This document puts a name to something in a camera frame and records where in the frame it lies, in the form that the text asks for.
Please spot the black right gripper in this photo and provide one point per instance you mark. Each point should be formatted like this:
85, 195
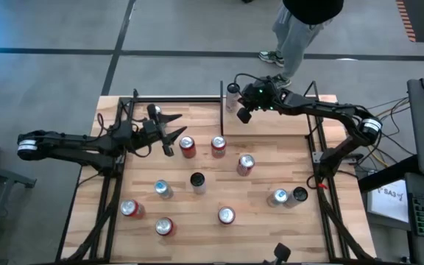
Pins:
263, 96

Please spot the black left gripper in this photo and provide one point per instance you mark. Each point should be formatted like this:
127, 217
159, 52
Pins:
152, 130

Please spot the white Celsius can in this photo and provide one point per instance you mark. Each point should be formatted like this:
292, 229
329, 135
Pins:
231, 101
198, 184
297, 195

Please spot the red Fanta strawberry can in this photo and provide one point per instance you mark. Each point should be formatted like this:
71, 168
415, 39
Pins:
226, 215
218, 147

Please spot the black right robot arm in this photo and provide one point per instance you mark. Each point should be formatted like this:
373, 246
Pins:
322, 108

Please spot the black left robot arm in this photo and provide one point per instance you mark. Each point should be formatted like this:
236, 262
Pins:
68, 141

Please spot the black table clamp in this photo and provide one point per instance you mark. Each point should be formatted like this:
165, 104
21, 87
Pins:
135, 92

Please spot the red Star Wars Coca-Cola can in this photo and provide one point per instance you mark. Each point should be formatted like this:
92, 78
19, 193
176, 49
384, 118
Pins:
245, 165

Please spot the person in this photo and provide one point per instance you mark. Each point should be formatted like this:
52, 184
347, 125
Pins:
296, 37

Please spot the silver mounting plate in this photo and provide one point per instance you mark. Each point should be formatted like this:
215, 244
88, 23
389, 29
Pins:
317, 157

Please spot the black rounded device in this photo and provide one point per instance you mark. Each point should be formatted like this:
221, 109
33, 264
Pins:
282, 252

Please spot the white paper sign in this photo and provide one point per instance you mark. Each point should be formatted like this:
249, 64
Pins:
388, 200

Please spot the black aluminium table frame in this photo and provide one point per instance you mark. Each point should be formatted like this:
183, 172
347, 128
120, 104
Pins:
182, 99

